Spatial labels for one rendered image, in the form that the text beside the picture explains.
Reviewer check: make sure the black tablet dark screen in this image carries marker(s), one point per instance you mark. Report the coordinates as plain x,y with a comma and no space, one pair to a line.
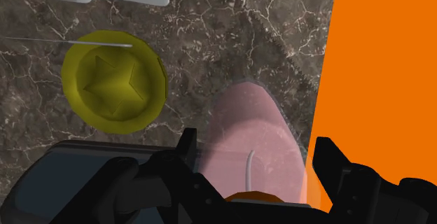
61,175

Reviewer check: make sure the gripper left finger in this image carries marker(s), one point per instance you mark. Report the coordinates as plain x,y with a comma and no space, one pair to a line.
177,182

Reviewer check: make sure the pink translucent bottle orange cap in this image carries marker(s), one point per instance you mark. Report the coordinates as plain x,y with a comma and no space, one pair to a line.
249,127

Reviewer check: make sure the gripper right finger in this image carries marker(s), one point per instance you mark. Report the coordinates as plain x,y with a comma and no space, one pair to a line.
362,196

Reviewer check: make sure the thin silver knife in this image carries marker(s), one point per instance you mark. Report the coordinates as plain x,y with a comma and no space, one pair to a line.
102,43

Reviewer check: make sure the yellow-green plate with star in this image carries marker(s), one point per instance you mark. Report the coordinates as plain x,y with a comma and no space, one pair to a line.
112,86

